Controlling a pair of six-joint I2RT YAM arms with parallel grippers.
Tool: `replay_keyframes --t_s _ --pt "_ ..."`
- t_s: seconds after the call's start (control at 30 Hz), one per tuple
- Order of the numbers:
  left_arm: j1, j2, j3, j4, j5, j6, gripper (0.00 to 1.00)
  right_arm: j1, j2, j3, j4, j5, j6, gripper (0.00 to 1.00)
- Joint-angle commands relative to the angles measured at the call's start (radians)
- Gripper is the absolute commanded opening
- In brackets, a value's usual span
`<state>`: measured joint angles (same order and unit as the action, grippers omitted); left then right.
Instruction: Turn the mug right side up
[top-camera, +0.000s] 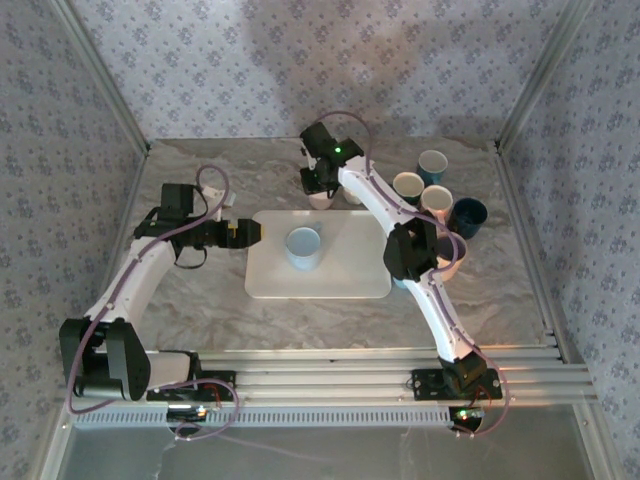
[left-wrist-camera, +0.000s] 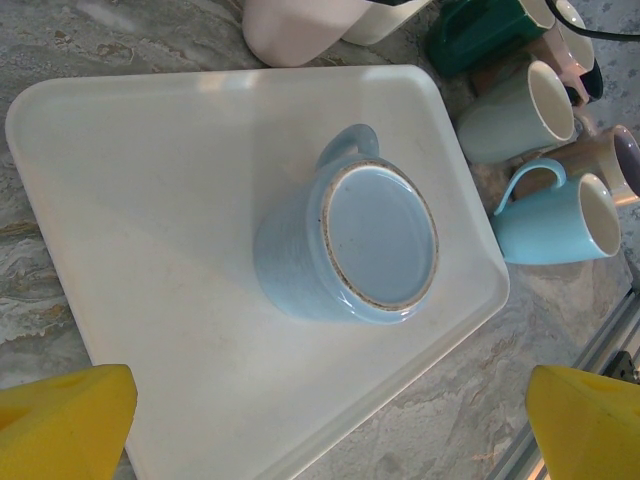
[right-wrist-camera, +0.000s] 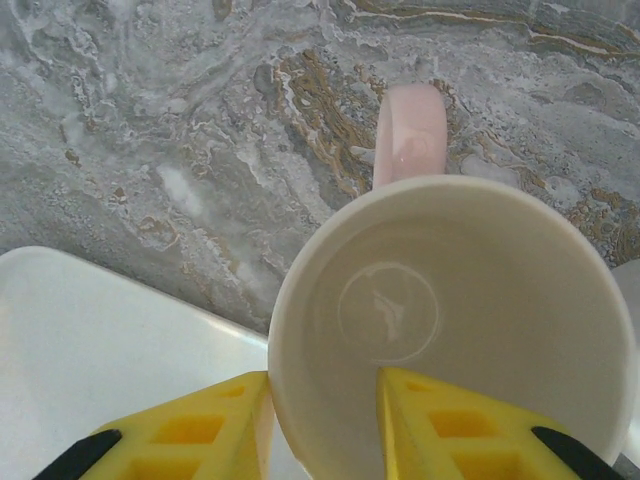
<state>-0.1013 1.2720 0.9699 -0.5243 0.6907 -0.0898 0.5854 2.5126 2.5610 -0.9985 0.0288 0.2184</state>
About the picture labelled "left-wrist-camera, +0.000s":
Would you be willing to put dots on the dark green mug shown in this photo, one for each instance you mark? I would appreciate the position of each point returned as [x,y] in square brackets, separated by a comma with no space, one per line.
[480,35]

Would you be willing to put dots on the large peach pink mug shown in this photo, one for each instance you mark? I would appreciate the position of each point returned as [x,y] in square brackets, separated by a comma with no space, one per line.
[600,160]

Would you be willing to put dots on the pink faceted mug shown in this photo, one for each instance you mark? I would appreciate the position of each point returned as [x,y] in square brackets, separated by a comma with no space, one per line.
[577,45]

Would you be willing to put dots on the cream white faceted mug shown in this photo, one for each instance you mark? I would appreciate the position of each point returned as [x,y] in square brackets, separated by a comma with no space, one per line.
[380,20]

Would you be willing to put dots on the white plastic tray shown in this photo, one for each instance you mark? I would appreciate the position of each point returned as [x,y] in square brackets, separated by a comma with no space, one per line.
[175,200]

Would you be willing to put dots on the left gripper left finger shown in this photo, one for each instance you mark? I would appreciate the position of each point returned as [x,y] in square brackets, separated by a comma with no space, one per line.
[60,425]

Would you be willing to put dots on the light blue mug cream inside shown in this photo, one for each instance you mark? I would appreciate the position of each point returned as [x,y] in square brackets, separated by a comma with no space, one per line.
[540,230]

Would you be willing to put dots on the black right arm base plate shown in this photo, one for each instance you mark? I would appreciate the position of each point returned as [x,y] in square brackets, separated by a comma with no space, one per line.
[622,367]

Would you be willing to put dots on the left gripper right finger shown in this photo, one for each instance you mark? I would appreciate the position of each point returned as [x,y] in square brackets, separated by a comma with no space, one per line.
[590,430]

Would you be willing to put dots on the aluminium extrusion rail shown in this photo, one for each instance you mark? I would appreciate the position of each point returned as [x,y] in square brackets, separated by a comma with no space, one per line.
[590,350]

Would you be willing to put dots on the large light blue ribbed mug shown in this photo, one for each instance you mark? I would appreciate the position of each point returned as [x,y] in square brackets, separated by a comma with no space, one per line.
[380,240]

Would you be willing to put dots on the grey mug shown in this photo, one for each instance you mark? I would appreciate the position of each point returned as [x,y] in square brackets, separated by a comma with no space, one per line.
[500,130]

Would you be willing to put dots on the light pink mug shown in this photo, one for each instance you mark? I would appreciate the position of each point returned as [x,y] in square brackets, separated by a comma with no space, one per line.
[295,35]

